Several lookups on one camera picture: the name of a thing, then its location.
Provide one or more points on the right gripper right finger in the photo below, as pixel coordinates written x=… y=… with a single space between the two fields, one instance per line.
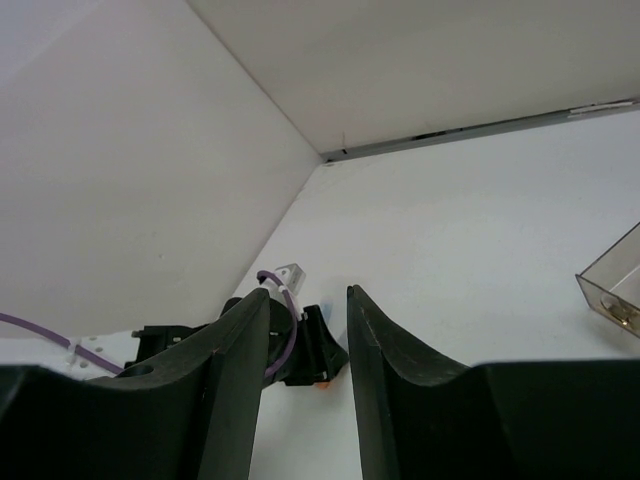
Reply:
x=423 y=415

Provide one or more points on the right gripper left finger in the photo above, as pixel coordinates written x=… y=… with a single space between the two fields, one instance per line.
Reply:
x=189 y=412

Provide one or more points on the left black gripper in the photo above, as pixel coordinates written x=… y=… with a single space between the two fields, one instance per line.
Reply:
x=315 y=359

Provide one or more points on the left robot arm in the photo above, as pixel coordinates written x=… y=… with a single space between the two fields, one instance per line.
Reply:
x=128 y=348

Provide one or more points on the clear three-compartment organizer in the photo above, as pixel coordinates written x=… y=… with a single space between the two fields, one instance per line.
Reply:
x=610 y=284

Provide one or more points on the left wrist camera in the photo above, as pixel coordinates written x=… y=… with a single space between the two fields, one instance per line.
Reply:
x=292 y=276

